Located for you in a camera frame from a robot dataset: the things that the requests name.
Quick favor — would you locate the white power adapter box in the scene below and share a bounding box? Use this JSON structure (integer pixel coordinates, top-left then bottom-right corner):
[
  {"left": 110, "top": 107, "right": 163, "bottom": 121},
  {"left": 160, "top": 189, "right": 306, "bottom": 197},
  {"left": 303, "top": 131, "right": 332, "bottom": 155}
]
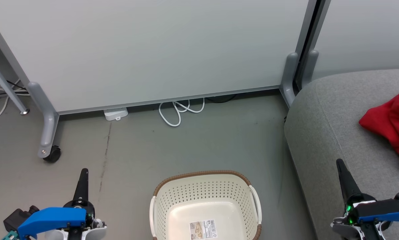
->
[{"left": 103, "top": 107, "right": 129, "bottom": 121}]

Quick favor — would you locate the cream perforated laundry basket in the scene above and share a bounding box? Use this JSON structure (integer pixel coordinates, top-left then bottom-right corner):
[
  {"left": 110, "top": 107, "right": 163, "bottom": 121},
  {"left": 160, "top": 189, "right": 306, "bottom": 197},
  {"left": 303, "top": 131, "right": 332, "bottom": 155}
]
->
[{"left": 149, "top": 170, "right": 263, "bottom": 240}]

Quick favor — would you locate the wide white partition panel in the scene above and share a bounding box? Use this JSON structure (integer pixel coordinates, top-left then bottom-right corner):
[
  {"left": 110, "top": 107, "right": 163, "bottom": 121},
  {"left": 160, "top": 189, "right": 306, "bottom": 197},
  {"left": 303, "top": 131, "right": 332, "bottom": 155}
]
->
[{"left": 0, "top": 0, "right": 317, "bottom": 116}]

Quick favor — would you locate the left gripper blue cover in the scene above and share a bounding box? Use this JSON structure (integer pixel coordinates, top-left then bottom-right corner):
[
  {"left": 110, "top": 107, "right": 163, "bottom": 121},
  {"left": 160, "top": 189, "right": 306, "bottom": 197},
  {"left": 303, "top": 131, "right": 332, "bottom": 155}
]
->
[{"left": 17, "top": 168, "right": 107, "bottom": 240}]

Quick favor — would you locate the grey metal table leg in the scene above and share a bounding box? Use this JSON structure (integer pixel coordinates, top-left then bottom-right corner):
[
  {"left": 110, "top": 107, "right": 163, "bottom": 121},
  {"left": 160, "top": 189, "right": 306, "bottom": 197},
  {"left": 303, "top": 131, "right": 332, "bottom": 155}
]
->
[{"left": 0, "top": 52, "right": 30, "bottom": 115}]

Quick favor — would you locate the white looped floor cable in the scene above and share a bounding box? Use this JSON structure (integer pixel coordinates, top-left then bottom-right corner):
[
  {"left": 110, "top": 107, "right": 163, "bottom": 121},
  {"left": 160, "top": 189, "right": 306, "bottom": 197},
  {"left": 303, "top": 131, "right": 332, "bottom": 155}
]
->
[{"left": 158, "top": 98, "right": 206, "bottom": 127}]

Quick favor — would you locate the black caster wheel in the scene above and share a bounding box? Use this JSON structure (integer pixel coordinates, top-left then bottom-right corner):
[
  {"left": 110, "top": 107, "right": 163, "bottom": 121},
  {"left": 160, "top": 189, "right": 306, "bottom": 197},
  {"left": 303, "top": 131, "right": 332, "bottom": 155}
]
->
[{"left": 43, "top": 146, "right": 62, "bottom": 163}]

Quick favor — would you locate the plain red clothing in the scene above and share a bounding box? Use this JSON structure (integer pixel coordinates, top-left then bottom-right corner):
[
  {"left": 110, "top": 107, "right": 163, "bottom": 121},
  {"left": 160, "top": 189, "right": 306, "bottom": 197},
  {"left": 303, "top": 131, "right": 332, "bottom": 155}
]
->
[{"left": 359, "top": 81, "right": 399, "bottom": 175}]

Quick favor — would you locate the thin black cable under partition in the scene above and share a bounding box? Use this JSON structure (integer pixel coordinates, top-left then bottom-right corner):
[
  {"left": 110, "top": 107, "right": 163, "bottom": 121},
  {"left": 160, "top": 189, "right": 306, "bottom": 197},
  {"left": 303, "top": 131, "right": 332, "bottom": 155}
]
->
[{"left": 206, "top": 94, "right": 237, "bottom": 103}]

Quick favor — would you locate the grey fabric sofa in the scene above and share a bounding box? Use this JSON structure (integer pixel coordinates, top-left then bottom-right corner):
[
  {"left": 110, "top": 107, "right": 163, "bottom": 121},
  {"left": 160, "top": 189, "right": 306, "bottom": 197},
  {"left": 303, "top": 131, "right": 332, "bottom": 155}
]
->
[{"left": 284, "top": 68, "right": 399, "bottom": 240}]

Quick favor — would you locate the narrow white partition panel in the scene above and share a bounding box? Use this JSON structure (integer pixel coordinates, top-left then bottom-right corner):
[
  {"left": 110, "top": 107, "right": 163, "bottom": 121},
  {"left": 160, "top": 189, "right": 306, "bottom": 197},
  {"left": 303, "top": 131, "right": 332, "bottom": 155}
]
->
[{"left": 310, "top": 0, "right": 399, "bottom": 81}]

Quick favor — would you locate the grey partition foot with caster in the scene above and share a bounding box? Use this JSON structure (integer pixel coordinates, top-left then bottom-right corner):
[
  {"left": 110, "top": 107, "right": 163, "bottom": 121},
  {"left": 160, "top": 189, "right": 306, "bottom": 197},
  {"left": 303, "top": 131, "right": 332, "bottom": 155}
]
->
[{"left": 27, "top": 82, "right": 59, "bottom": 159}]

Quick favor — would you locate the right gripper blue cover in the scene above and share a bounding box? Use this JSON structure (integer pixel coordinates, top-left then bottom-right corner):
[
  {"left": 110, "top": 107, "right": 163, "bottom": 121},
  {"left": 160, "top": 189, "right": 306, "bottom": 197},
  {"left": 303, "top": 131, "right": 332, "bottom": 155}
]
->
[{"left": 331, "top": 159, "right": 399, "bottom": 240}]

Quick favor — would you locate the paper label in basket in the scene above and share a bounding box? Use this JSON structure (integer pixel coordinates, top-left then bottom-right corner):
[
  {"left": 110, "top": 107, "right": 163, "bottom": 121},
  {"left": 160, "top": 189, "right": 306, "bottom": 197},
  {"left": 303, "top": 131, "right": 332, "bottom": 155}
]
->
[{"left": 189, "top": 219, "right": 217, "bottom": 240}]

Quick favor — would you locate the black floor cable bundle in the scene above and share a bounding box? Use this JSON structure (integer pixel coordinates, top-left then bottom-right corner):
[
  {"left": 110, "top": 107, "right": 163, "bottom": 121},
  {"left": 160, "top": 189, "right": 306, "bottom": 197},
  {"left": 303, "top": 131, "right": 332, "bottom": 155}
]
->
[{"left": 0, "top": 79, "right": 28, "bottom": 102}]

